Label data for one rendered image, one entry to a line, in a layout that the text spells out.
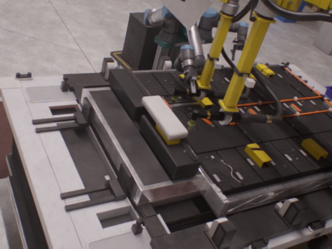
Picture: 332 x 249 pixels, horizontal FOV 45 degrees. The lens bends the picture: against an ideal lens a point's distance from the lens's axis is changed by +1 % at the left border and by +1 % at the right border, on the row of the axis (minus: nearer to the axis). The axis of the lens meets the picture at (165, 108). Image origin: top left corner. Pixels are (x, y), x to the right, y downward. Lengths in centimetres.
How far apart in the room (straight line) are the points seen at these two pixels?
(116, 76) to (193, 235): 111
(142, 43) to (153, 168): 224
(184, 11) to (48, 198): 129
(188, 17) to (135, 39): 186
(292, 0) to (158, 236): 119
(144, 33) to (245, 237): 254
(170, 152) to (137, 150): 21
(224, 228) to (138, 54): 264
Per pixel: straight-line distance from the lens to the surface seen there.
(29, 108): 264
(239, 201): 216
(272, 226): 228
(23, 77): 289
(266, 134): 267
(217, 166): 226
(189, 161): 206
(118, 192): 211
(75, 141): 252
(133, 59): 432
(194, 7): 241
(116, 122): 236
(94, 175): 233
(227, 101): 196
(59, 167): 225
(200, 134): 242
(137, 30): 421
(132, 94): 243
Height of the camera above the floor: 239
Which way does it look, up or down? 33 degrees down
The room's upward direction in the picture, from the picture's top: 16 degrees clockwise
